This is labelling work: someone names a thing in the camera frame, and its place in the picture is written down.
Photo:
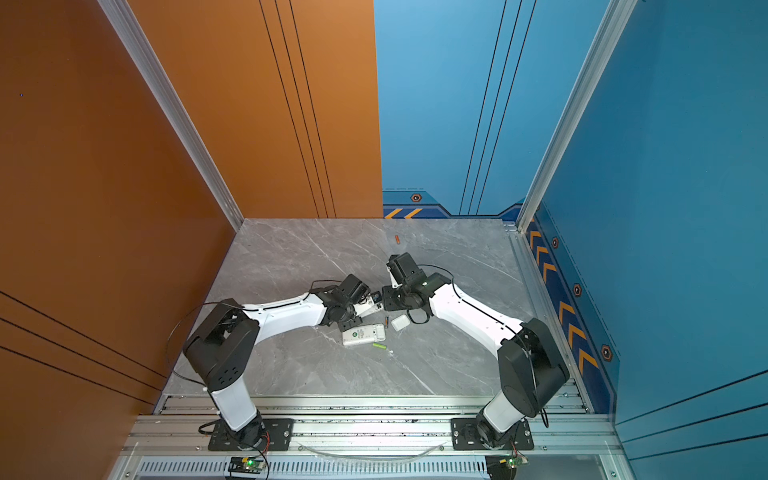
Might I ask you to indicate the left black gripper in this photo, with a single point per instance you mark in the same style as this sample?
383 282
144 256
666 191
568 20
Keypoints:
352 324

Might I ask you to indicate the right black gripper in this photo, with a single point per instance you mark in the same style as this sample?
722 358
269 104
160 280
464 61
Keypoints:
388 304

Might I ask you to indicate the white battery cover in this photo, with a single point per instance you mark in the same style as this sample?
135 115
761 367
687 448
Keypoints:
401 322

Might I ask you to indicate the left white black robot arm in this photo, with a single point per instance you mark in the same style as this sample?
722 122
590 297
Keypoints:
221 346

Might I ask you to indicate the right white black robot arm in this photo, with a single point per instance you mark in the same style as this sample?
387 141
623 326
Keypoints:
531 367

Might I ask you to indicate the left green circuit board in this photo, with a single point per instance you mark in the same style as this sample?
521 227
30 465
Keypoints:
247 468

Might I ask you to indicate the right small circuit board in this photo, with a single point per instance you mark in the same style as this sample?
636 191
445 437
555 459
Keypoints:
514 461

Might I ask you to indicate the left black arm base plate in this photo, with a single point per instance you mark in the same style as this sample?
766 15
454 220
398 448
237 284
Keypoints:
277 433

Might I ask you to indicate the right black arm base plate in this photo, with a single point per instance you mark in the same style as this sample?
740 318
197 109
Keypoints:
465 433

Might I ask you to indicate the aluminium front rail frame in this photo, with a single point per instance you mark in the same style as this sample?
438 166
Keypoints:
336 437

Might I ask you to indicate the right aluminium corner post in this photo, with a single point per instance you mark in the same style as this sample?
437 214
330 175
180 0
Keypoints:
609 32

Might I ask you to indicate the aluminium corner post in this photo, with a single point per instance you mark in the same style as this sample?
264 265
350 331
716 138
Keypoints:
609 32
127 27

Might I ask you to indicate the left aluminium corner post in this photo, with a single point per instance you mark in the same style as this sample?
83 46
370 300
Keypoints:
127 27

